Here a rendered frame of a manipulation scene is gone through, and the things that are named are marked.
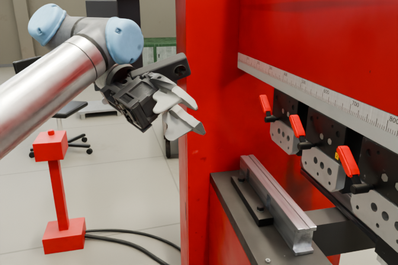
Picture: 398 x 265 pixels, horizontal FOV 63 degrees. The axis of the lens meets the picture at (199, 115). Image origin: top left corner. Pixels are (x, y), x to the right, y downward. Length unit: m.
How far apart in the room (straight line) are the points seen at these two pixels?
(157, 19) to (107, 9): 8.62
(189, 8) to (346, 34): 0.68
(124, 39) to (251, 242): 0.77
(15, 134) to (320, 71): 0.63
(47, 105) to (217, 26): 0.92
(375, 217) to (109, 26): 0.58
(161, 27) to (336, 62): 9.36
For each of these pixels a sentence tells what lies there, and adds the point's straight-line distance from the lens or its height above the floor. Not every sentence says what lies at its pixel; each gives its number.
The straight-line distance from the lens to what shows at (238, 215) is 1.22.
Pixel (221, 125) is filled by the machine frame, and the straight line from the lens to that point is 1.39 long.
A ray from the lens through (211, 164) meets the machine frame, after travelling 1.46.
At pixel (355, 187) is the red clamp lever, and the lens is 0.68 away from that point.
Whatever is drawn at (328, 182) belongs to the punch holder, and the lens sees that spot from 0.82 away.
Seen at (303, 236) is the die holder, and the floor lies 0.93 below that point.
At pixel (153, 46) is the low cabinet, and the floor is 0.64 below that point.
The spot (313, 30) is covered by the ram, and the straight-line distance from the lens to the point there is 0.84.
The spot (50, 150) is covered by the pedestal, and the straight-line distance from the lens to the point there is 2.18.
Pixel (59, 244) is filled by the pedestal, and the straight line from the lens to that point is 2.52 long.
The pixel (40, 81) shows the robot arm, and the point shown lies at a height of 1.48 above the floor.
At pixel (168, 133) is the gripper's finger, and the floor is 1.36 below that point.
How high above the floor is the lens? 1.58
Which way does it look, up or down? 19 degrees down
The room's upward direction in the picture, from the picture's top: straight up
